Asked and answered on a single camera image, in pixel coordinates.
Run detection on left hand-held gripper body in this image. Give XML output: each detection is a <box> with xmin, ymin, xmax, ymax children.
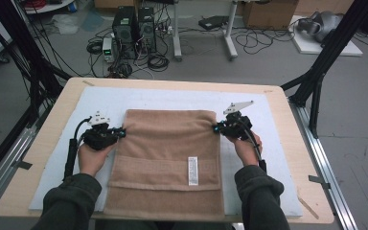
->
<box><xmin>81</xmin><ymin>109</ymin><xmax>120</xmax><ymax>152</ymax></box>

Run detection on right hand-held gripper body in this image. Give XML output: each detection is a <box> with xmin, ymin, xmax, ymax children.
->
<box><xmin>221</xmin><ymin>100</ymin><xmax>256</xmax><ymax>142</ymax></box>

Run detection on beige terry towel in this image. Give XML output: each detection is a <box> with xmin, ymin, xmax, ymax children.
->
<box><xmin>103</xmin><ymin>108</ymin><xmax>227</xmax><ymax>222</ymax></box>

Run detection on person's left hand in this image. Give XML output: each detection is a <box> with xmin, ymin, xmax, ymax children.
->
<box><xmin>77</xmin><ymin>142</ymin><xmax>118</xmax><ymax>178</ymax></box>

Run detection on person's right hand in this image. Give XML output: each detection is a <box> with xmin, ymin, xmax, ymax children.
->
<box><xmin>224</xmin><ymin>129</ymin><xmax>264</xmax><ymax>168</ymax></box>

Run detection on white grid mat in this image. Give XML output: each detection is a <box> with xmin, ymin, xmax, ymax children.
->
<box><xmin>28</xmin><ymin>85</ymin><xmax>304</xmax><ymax>219</ymax></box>

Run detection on white power supply unit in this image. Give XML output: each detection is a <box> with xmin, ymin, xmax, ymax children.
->
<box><xmin>102</xmin><ymin>36</ymin><xmax>115</xmax><ymax>63</ymax></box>

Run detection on black computer tower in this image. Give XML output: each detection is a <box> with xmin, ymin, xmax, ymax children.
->
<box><xmin>111</xmin><ymin>5</ymin><xmax>139</xmax><ymax>60</ymax></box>
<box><xmin>137</xmin><ymin>7</ymin><xmax>158</xmax><ymax>54</ymax></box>

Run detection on flat black device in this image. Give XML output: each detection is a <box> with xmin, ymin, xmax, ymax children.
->
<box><xmin>197</xmin><ymin>14</ymin><xmax>230</xmax><ymax>32</ymax></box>

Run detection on white floor board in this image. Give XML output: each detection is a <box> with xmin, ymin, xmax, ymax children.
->
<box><xmin>288</xmin><ymin>14</ymin><xmax>364</xmax><ymax>58</ymax></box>

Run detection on thin wooden stick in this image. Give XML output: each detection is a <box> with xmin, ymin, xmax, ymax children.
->
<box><xmin>296</xmin><ymin>195</ymin><xmax>321</xmax><ymax>221</ymax></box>

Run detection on brown cardboard box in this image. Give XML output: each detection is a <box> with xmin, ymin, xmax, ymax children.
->
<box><xmin>242</xmin><ymin>0</ymin><xmax>300</xmax><ymax>31</ymax></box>

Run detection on clear plastic sheet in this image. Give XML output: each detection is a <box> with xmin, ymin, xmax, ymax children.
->
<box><xmin>49</xmin><ymin>13</ymin><xmax>81</xmax><ymax>35</ymax></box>

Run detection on grey rounded machine part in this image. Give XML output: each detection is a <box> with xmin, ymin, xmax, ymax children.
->
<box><xmin>296</xmin><ymin>11</ymin><xmax>345</xmax><ymax>44</ymax></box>

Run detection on round white table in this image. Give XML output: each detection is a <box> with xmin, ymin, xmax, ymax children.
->
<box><xmin>23</xmin><ymin>0</ymin><xmax>77</xmax><ymax>15</ymax></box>

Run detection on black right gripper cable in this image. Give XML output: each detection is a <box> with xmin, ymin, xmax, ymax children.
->
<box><xmin>241</xmin><ymin>122</ymin><xmax>268</xmax><ymax>174</ymax></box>

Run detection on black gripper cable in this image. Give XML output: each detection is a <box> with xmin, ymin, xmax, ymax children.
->
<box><xmin>62</xmin><ymin>117</ymin><xmax>92</xmax><ymax>182</ymax></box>
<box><xmin>241</xmin><ymin>122</ymin><xmax>268</xmax><ymax>174</ymax></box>

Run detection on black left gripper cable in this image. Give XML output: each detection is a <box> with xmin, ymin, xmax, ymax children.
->
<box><xmin>62</xmin><ymin>117</ymin><xmax>92</xmax><ymax>182</ymax></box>

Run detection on coiled black cable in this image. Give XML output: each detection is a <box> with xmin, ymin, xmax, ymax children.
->
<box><xmin>147</xmin><ymin>53</ymin><xmax>171</xmax><ymax>73</ymax></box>

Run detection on grey metal bracket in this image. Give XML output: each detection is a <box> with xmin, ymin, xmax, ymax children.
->
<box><xmin>11</xmin><ymin>159</ymin><xmax>34</xmax><ymax>171</ymax></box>
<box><xmin>308</xmin><ymin>174</ymin><xmax>332</xmax><ymax>191</ymax></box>

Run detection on small black cable coil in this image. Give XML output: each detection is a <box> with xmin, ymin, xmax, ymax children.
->
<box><xmin>85</xmin><ymin>39</ymin><xmax>104</xmax><ymax>56</ymax></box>

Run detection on loose black floor cables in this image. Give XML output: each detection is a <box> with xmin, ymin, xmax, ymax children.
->
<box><xmin>235</xmin><ymin>26</ymin><xmax>297</xmax><ymax>56</ymax></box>

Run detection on white desk frame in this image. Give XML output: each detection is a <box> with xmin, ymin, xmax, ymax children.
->
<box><xmin>172</xmin><ymin>0</ymin><xmax>240</xmax><ymax>62</ymax></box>

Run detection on aluminium rail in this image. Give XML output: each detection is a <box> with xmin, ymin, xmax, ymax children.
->
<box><xmin>288</xmin><ymin>98</ymin><xmax>359</xmax><ymax>230</ymax></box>
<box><xmin>0</xmin><ymin>104</ymin><xmax>51</xmax><ymax>219</ymax></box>

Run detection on black frame strut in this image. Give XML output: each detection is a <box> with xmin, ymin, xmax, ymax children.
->
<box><xmin>280</xmin><ymin>0</ymin><xmax>368</xmax><ymax>139</ymax></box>
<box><xmin>0</xmin><ymin>0</ymin><xmax>73</xmax><ymax>128</ymax></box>

